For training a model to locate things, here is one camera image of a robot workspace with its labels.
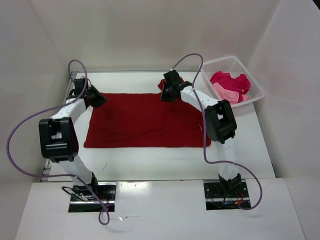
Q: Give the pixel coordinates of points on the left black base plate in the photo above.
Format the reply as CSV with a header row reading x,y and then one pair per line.
x,y
82,201

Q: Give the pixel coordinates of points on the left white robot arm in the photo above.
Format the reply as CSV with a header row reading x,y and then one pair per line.
x,y
59,142

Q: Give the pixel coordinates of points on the dark red t-shirt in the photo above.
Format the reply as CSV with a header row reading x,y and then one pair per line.
x,y
142,120

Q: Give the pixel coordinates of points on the light pink t-shirt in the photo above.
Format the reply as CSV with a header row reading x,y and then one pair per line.
x,y
232,96

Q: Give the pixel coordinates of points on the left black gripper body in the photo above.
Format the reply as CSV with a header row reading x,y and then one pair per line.
x,y
97,99

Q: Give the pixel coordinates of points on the white plastic basket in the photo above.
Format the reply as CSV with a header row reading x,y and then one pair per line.
x,y
233,66

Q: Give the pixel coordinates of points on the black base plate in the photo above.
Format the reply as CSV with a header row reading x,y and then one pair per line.
x,y
215,199
82,201

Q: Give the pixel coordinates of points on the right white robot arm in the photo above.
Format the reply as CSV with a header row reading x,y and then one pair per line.
x,y
219,125

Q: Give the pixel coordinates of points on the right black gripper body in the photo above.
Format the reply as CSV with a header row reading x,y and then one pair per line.
x,y
166,93

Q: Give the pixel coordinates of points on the magenta t-shirt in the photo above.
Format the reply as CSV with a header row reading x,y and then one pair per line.
x,y
240,84

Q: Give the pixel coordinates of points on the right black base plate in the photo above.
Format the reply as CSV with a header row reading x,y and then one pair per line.
x,y
215,199

